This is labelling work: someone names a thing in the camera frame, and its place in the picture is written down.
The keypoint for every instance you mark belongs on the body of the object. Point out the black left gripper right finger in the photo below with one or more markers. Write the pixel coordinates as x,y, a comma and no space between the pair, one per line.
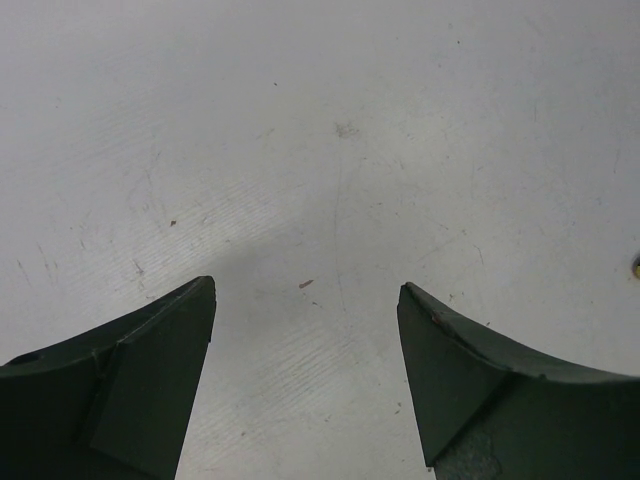
488,407

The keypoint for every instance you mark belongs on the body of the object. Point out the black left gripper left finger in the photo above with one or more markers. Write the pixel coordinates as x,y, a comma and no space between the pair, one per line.
114,402

